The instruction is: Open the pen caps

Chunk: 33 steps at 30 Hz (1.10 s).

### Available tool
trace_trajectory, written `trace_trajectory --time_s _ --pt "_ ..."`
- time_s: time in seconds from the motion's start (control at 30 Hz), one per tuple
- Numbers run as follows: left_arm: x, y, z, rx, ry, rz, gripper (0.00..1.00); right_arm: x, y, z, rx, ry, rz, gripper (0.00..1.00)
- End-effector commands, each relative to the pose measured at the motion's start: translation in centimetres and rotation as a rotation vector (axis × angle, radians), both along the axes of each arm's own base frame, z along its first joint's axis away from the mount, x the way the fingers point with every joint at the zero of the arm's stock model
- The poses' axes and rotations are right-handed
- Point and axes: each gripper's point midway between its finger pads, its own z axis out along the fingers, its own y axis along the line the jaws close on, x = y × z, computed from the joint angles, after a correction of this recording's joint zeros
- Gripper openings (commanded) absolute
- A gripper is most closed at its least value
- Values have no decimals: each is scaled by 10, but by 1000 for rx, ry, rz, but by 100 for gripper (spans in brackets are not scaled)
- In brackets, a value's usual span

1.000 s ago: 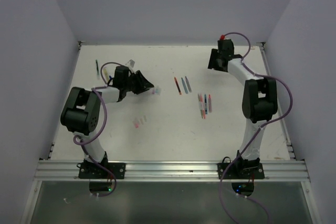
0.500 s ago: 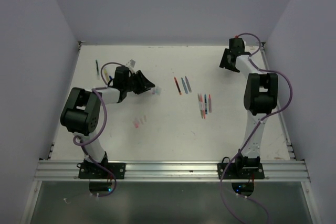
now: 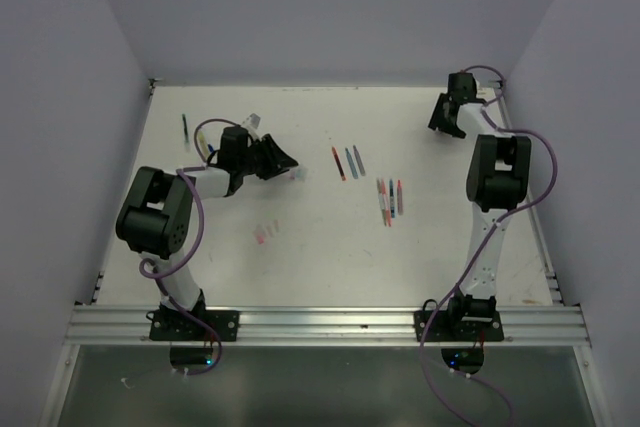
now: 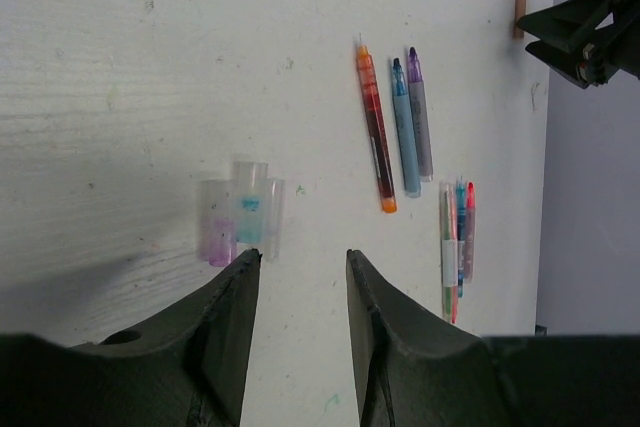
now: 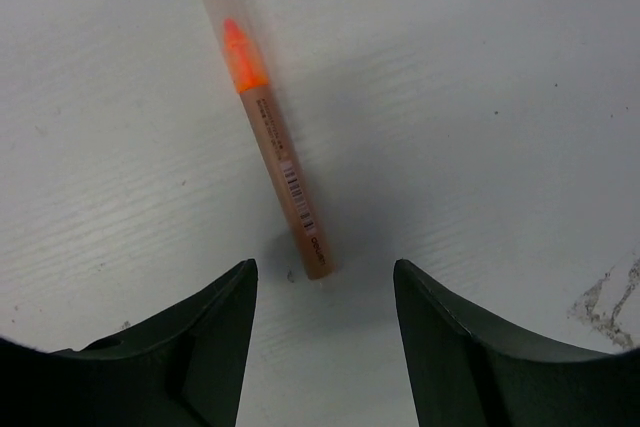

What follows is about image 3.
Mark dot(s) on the light blue pen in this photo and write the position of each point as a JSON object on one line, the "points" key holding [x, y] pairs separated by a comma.
{"points": [[351, 163]]}

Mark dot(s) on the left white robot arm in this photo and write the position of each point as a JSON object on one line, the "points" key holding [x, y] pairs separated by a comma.
{"points": [[162, 218]]}

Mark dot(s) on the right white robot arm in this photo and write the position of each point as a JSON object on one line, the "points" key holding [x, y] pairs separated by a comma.
{"points": [[496, 185]]}

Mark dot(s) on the purple red pen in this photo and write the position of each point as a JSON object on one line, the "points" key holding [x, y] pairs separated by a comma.
{"points": [[359, 162]]}

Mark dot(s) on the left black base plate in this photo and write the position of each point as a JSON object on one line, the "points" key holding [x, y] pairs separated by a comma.
{"points": [[171, 326]]}

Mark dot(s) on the green thin pen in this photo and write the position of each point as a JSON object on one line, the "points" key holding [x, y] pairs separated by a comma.
{"points": [[380, 196]]}

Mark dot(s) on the blue gel pen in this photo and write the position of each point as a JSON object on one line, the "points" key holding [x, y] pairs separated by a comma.
{"points": [[391, 199]]}

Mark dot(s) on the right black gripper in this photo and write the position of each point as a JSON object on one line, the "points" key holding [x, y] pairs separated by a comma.
{"points": [[438, 120]]}

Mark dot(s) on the dark green pen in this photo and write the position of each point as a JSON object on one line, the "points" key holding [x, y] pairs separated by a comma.
{"points": [[185, 130]]}

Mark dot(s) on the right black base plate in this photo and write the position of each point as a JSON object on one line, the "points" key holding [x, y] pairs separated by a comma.
{"points": [[444, 330]]}

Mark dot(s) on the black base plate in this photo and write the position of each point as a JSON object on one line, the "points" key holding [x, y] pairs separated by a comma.
{"points": [[444, 330], [171, 326]]}

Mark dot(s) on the red highlighter pen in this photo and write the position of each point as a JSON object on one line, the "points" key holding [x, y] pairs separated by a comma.
{"points": [[386, 203]]}

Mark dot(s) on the yellow highlighter pen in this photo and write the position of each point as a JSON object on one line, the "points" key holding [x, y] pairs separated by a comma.
{"points": [[203, 144]]}

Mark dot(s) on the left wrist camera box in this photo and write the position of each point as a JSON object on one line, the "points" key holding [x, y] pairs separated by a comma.
{"points": [[251, 125]]}

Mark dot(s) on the red black gel pen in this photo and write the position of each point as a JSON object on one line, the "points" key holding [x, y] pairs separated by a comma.
{"points": [[338, 163]]}

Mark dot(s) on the aluminium mounting rail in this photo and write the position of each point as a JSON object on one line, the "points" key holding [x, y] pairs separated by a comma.
{"points": [[545, 326]]}

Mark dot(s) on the pink pen cap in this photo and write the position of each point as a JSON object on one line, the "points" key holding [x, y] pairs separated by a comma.
{"points": [[260, 236]]}

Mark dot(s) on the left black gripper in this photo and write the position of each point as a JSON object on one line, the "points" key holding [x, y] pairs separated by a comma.
{"points": [[277, 161]]}

